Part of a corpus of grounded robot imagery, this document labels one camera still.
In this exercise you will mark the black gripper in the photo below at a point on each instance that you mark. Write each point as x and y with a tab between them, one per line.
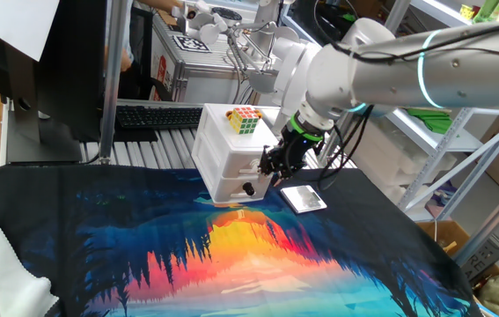
293	152

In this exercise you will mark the white plastic drawer cabinet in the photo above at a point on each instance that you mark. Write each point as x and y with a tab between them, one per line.
214	132

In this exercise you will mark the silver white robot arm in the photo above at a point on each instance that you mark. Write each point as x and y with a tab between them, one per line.
451	75

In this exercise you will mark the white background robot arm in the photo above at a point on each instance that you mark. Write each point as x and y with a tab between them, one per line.
288	57

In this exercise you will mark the white drawer with black knob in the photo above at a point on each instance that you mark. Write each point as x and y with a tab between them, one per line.
227	187

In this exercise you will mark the open cardboard box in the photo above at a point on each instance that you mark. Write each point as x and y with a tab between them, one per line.
447	231

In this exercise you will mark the white digital scale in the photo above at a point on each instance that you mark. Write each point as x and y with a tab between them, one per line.
304	199

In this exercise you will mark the Rubik's cube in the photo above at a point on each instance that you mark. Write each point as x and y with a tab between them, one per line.
244	120

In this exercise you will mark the aluminium flight case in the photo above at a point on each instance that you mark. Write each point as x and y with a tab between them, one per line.
205	83

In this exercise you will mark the white foam blocks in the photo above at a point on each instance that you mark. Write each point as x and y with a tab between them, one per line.
390	154

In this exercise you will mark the black keyboard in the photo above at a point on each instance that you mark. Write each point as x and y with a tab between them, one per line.
156	116

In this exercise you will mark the sunset forest print tablecloth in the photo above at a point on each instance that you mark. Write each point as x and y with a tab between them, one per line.
143	229

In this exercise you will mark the black white fiducial marker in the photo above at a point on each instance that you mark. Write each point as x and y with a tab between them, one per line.
192	44

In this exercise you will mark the white teleoperation device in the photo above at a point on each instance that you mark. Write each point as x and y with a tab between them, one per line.
209	33

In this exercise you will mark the round black disc device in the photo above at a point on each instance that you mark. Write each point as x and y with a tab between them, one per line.
231	15

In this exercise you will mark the green folded cloth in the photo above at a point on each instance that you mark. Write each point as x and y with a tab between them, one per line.
431	121

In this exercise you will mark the white metal shelf rack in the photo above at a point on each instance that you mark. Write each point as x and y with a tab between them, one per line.
451	141

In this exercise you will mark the person in light blue shirt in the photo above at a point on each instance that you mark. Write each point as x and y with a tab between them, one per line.
128	35

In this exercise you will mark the grey lettered sign plate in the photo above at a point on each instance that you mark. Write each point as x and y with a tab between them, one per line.
486	257

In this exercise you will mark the black monitor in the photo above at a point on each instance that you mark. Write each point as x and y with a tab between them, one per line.
68	66

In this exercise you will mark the small yellow toy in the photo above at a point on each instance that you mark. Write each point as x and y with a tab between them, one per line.
467	12

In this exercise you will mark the green plastic bottle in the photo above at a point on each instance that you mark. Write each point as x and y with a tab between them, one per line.
486	11

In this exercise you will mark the white cloth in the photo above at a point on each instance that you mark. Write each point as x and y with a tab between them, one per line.
16	282

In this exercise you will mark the white paper sheet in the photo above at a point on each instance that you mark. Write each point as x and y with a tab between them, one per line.
16	22

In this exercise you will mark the aluminium frame post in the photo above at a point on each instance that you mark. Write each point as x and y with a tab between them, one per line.
112	79

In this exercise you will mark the slanted aluminium frame strut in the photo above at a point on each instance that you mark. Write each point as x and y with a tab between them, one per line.
491	220

